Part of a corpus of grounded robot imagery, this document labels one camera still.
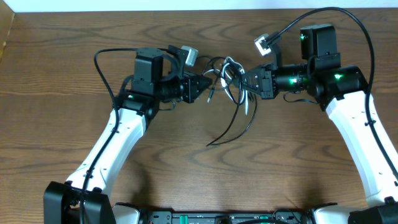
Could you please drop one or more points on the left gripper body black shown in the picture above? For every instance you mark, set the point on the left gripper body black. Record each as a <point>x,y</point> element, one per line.
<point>188,84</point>

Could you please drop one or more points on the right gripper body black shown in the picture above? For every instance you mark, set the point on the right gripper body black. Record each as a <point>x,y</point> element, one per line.
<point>271,83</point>

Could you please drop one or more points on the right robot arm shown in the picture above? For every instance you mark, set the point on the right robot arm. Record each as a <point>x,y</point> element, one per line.
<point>341,92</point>

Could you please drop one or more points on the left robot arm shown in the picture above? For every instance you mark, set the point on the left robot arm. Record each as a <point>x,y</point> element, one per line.
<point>159,77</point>

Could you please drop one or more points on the cardboard panel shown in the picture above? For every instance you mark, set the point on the cardboard panel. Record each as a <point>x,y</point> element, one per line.
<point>6,19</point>

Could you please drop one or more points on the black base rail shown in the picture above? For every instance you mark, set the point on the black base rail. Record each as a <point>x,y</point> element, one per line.
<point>154,215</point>

